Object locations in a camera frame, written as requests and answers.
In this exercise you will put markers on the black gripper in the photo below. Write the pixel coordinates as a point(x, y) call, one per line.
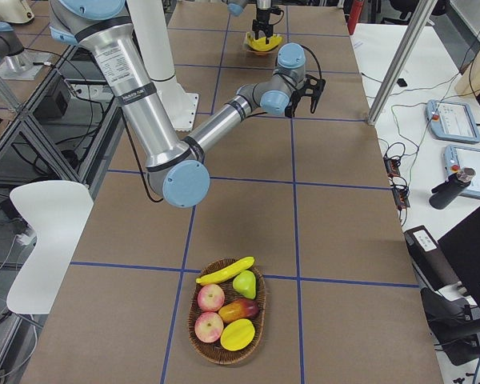
point(262, 13)

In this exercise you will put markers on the yellow banana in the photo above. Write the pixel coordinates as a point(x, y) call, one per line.
point(223, 270)
point(263, 44)

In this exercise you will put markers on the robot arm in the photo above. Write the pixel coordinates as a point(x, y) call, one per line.
point(263, 10)
point(109, 30)

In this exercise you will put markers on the grey square plate orange rim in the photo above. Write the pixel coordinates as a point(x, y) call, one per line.
point(247, 49)

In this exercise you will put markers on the woven fruit basket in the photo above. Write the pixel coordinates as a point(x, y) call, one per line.
point(214, 352)

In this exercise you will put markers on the small black puck device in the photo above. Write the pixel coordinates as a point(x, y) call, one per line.
point(401, 82)

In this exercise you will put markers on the upper teach pendant tablet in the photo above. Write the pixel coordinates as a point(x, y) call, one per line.
point(452, 121)

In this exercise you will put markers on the teach pendant tablet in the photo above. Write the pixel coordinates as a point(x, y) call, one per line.
point(452, 121)
point(464, 156)

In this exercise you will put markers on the brown paper table mat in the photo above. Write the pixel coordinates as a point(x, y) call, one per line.
point(308, 198)

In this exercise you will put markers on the green pear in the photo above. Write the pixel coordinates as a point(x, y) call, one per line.
point(245, 284)

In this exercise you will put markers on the lower teach pendant tablet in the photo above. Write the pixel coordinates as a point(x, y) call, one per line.
point(464, 156)

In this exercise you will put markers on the white chair back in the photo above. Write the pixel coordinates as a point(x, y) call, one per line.
point(57, 212)

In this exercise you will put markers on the upper red apple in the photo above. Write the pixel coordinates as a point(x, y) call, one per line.
point(211, 297)

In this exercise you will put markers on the red apple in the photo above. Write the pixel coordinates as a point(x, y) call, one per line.
point(209, 327)
point(211, 297)

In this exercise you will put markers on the red orange mango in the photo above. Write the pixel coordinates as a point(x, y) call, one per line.
point(238, 309)

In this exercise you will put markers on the lower red apple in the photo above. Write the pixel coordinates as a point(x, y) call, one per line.
point(209, 327)

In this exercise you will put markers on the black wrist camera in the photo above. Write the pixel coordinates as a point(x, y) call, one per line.
point(312, 88)

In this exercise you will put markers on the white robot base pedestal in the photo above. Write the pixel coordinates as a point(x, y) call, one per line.
point(164, 60)

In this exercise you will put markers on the aluminium frame post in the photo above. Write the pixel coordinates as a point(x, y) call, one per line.
point(406, 45)

